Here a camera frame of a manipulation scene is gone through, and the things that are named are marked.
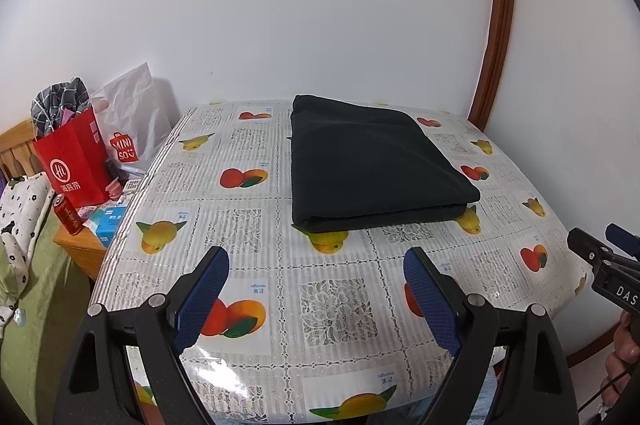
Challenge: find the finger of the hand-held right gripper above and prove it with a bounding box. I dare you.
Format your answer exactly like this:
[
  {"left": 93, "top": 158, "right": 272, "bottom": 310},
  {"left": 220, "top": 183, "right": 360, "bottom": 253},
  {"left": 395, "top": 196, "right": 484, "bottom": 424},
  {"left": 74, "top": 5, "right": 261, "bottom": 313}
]
[
  {"left": 567, "top": 227, "right": 614, "bottom": 264},
  {"left": 605, "top": 223, "right": 640, "bottom": 259}
]

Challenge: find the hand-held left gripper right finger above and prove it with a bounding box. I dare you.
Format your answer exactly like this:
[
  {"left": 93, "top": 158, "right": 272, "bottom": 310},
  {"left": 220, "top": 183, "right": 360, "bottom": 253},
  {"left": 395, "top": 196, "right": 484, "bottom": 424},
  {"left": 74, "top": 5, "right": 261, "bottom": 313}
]
[{"left": 402, "top": 246, "right": 581, "bottom": 425}]

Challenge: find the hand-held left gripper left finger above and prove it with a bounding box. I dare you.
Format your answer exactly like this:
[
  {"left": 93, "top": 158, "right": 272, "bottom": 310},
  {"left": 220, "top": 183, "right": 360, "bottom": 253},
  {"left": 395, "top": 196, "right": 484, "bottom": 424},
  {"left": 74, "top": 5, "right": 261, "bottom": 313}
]
[{"left": 65, "top": 245, "right": 231, "bottom": 425}]

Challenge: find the black sweatshirt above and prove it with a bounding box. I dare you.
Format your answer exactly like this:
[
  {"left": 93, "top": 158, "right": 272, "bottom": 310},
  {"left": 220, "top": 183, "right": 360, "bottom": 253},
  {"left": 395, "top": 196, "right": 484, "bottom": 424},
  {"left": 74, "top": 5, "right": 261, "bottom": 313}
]
[{"left": 290, "top": 94, "right": 482, "bottom": 235}]

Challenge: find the person's right hand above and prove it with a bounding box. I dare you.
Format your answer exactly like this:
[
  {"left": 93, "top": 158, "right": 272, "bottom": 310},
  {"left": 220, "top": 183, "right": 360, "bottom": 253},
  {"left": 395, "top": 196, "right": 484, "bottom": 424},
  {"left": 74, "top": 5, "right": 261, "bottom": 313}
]
[{"left": 602, "top": 310, "right": 640, "bottom": 412}]

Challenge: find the brown wooden baseboard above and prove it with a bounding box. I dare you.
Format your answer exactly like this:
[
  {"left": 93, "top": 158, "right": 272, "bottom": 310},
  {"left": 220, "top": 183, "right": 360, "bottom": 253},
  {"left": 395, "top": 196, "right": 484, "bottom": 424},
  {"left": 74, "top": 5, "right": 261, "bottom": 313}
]
[{"left": 565, "top": 327, "right": 621, "bottom": 368}]

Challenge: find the blue small box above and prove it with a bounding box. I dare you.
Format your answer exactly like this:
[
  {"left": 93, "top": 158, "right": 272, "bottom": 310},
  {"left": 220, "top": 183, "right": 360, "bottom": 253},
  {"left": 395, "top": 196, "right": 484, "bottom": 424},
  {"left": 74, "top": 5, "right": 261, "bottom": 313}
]
[{"left": 95, "top": 205, "right": 128, "bottom": 248}]

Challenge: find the fruit-print tablecloth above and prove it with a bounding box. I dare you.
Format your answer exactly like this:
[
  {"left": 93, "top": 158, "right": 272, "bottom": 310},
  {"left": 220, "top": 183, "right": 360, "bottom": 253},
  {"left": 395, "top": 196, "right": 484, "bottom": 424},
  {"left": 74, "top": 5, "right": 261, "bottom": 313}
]
[{"left": 89, "top": 100, "right": 588, "bottom": 425}]

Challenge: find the wooden nightstand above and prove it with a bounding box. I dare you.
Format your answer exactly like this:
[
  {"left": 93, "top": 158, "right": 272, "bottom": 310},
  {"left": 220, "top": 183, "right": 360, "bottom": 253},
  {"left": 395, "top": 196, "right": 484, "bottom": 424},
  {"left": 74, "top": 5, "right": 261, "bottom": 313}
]
[{"left": 52, "top": 200, "right": 121, "bottom": 281}]

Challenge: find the red drink can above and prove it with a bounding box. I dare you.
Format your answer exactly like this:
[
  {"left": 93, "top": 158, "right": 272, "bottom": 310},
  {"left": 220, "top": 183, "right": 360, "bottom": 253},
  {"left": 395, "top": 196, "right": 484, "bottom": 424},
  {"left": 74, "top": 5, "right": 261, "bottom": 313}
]
[{"left": 52, "top": 194, "right": 83, "bottom": 236}]

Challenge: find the green blanket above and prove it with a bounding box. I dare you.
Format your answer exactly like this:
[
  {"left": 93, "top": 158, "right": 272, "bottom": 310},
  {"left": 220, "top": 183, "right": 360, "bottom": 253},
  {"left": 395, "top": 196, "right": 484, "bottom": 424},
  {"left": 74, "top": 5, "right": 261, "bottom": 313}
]
[{"left": 0, "top": 215, "right": 96, "bottom": 425}]

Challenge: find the red paper bag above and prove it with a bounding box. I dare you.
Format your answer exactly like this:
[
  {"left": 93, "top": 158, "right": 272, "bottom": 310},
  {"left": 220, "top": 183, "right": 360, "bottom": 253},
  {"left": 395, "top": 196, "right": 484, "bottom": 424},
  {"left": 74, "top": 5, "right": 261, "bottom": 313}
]
[{"left": 32, "top": 107, "right": 118, "bottom": 208}]

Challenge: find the white plastic shopping bag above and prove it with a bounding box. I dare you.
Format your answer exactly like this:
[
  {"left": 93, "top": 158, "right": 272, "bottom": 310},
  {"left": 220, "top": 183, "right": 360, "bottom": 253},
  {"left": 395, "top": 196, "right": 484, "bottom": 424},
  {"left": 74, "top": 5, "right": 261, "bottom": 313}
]
[{"left": 92, "top": 62, "right": 181, "bottom": 176}]

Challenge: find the white flower-print pillow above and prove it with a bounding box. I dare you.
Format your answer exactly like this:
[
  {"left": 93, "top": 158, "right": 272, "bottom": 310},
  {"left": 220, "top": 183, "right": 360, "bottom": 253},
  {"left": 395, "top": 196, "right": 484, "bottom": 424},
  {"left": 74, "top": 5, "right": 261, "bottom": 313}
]
[{"left": 0, "top": 172, "right": 56, "bottom": 323}]

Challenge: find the wooden headboard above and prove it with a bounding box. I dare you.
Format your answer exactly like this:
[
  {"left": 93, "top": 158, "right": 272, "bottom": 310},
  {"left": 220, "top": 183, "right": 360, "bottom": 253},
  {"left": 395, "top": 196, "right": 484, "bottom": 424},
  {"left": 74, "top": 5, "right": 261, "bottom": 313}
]
[{"left": 0, "top": 120, "right": 43, "bottom": 183}]

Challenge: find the checked grey cloth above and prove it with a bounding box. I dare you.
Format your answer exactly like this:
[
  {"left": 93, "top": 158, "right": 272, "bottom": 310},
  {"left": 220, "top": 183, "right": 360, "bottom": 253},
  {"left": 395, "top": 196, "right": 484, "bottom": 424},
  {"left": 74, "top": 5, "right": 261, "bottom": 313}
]
[{"left": 30, "top": 77, "right": 93, "bottom": 138}]

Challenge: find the black cable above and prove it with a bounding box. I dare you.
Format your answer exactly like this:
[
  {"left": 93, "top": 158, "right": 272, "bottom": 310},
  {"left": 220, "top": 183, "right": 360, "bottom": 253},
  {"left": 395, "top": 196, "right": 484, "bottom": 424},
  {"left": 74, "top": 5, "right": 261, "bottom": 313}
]
[{"left": 577, "top": 367, "right": 638, "bottom": 417}]

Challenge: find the brown wooden door frame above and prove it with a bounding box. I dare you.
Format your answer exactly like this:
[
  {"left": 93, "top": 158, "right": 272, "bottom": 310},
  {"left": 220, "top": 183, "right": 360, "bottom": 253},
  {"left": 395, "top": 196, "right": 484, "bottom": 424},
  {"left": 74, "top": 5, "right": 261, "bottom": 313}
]
[{"left": 467, "top": 0, "right": 517, "bottom": 133}]

